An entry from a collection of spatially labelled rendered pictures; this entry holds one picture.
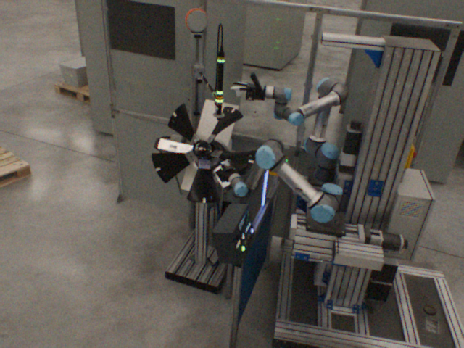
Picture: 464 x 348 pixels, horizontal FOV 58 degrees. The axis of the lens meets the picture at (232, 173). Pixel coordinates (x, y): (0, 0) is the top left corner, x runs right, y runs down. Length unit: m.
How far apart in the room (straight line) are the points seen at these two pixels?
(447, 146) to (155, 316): 3.60
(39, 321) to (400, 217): 2.53
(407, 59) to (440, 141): 2.96
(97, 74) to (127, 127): 1.61
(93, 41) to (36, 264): 2.70
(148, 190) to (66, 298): 1.29
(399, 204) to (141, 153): 2.39
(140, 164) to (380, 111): 2.44
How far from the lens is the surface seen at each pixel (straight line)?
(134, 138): 3.96
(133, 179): 4.20
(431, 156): 5.25
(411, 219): 2.66
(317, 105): 2.55
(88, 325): 3.30
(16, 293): 3.67
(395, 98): 2.34
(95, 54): 5.37
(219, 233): 1.99
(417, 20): 3.04
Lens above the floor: 2.50
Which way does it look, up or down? 31 degrees down
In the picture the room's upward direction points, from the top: 4 degrees clockwise
